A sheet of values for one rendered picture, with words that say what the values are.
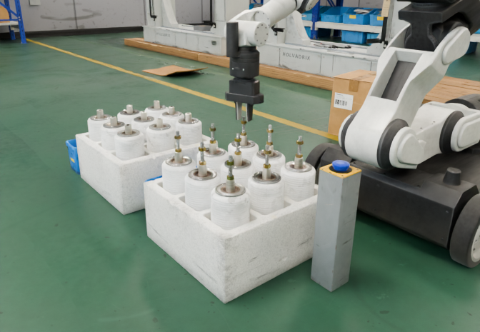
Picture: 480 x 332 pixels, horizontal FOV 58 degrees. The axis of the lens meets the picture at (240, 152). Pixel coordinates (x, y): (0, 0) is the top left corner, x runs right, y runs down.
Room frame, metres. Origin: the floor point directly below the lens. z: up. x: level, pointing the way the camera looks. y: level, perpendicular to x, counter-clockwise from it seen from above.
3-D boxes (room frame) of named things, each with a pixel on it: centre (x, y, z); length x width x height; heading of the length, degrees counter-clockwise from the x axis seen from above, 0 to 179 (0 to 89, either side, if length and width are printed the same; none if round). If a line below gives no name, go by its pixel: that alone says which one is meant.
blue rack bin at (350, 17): (6.52, -1.74, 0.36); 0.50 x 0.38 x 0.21; 130
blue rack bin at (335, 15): (6.88, -1.49, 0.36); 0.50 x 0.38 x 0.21; 130
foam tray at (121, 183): (1.54, 0.36, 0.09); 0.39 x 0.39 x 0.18; 39
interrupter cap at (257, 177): (1.02, -0.07, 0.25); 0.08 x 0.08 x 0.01
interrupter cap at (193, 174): (1.04, 0.10, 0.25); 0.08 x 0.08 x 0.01
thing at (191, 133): (1.53, 0.19, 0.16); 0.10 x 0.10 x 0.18
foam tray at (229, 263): (1.11, 0.01, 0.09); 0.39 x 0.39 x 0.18; 39
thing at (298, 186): (1.10, -0.16, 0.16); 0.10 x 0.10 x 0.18
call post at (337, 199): (0.94, -0.24, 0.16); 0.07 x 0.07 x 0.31; 39
